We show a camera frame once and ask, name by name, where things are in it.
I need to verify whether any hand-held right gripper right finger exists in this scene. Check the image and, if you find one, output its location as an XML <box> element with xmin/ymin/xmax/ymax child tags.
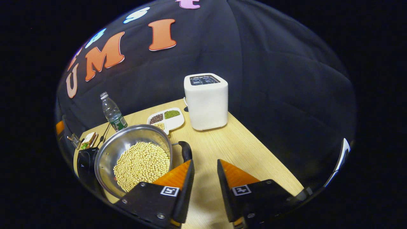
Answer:
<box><xmin>217</xmin><ymin>159</ymin><xmax>297</xmax><ymax>229</ymax></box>

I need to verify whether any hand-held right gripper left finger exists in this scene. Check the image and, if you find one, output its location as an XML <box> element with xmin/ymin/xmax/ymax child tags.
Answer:
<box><xmin>114</xmin><ymin>159</ymin><xmax>195</xmax><ymax>229</ymax></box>

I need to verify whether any black induction cooktop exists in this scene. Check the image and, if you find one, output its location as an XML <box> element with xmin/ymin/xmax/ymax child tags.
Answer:
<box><xmin>76</xmin><ymin>147</ymin><xmax>105</xmax><ymax>194</ymax></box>

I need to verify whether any stainless steel pot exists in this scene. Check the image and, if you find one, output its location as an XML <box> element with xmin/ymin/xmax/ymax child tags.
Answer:
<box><xmin>94</xmin><ymin>124</ymin><xmax>193</xmax><ymax>199</ymax></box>

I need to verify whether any sandwich with green lettuce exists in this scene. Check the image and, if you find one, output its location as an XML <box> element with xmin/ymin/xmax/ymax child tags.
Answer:
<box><xmin>79</xmin><ymin>132</ymin><xmax>98</xmax><ymax>150</ymax></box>

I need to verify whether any pile of soybeans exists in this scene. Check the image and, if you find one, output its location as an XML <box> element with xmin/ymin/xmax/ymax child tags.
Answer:
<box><xmin>113</xmin><ymin>142</ymin><xmax>171</xmax><ymax>192</ymax></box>

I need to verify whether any clear plastic water bottle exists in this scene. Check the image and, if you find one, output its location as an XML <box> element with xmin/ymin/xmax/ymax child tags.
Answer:
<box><xmin>100</xmin><ymin>92</ymin><xmax>128</xmax><ymax>132</ymax></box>

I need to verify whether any white divided dish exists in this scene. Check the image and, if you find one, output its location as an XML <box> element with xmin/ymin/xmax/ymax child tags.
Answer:
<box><xmin>147</xmin><ymin>108</ymin><xmax>185</xmax><ymax>135</ymax></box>

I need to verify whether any white toaster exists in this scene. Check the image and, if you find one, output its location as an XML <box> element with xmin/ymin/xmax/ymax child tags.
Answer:
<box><xmin>183</xmin><ymin>73</ymin><xmax>229</xmax><ymax>131</ymax></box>

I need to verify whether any metal wire holder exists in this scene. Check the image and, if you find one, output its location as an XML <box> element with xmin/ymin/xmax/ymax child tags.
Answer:
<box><xmin>67</xmin><ymin>133</ymin><xmax>81</xmax><ymax>149</ymax></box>

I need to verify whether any black power cable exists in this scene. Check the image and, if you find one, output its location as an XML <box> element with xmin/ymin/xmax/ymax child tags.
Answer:
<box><xmin>96</xmin><ymin>123</ymin><xmax>112</xmax><ymax>147</ymax></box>

